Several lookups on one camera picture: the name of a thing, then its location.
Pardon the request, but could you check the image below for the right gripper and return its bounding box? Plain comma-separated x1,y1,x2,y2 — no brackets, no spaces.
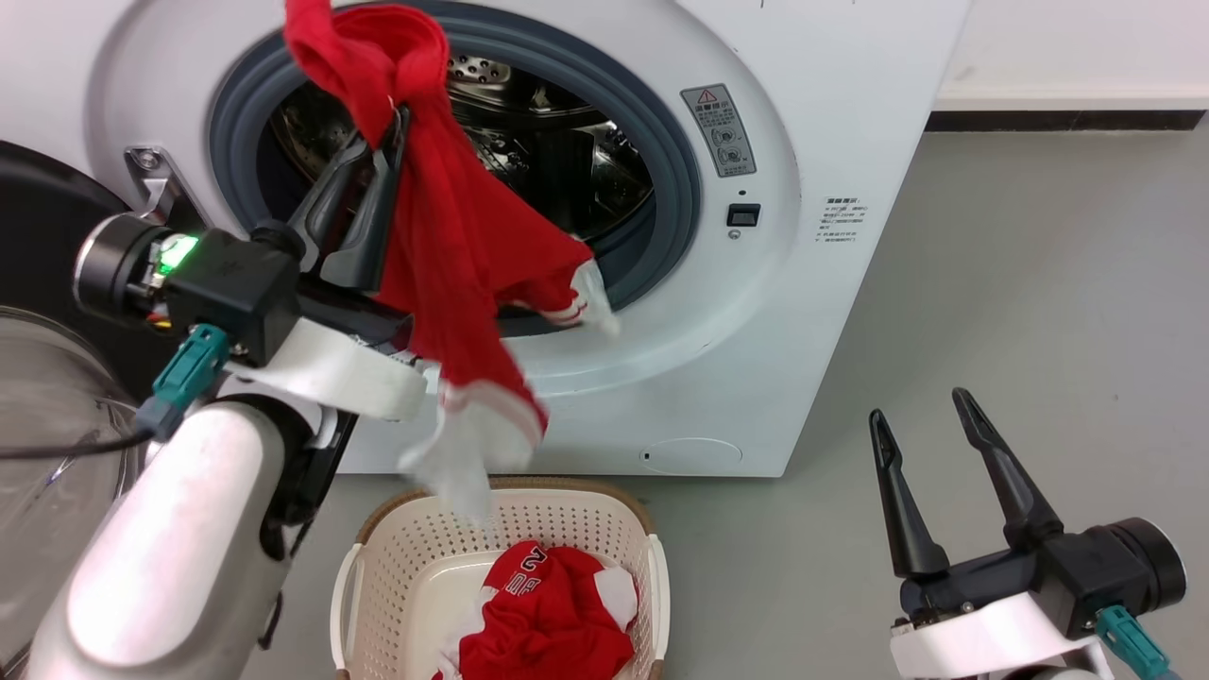
869,387,1187,680

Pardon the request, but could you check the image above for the teal connector cable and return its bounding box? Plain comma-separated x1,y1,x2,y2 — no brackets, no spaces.
1096,606,1177,680
0,324,230,462

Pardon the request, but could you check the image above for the silver metal door hinge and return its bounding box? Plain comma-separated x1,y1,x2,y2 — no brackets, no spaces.
126,144,204,232

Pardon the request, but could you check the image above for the grey warning label sticker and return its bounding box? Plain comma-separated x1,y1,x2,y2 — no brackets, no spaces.
681,83,758,179

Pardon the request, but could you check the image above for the black glass washer door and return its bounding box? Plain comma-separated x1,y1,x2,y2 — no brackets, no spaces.
0,140,180,680

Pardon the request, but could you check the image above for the cream perforated laundry basket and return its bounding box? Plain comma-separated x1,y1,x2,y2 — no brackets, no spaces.
330,475,672,680

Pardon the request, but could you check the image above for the thin black cable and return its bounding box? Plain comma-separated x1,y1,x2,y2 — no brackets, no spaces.
253,590,286,653

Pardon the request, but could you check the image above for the round white filter cover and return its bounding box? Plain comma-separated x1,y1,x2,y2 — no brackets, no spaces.
640,437,744,475

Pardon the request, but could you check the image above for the black and white baseboard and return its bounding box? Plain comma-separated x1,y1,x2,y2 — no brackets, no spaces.
926,80,1209,133

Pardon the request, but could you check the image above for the red jersey with white print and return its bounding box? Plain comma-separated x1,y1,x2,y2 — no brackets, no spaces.
434,540,640,680

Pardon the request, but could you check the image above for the red garment with white trim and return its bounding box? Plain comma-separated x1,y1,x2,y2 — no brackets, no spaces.
283,0,622,525

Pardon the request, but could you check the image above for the white text sticker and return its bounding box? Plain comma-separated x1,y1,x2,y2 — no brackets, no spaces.
817,196,865,245

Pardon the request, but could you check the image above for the right teal connector cable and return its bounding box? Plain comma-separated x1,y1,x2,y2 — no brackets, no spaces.
1096,606,1177,680

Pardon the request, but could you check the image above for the left teal connector cable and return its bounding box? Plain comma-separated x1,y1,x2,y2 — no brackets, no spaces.
0,324,230,462

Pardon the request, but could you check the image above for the grey rubber door gasket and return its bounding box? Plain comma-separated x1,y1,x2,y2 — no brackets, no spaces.
208,0,703,339

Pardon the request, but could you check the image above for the white front-load washing machine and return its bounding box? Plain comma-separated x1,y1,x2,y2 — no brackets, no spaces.
0,0,974,478

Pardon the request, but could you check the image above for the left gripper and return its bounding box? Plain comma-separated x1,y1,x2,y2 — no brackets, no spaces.
74,106,428,421

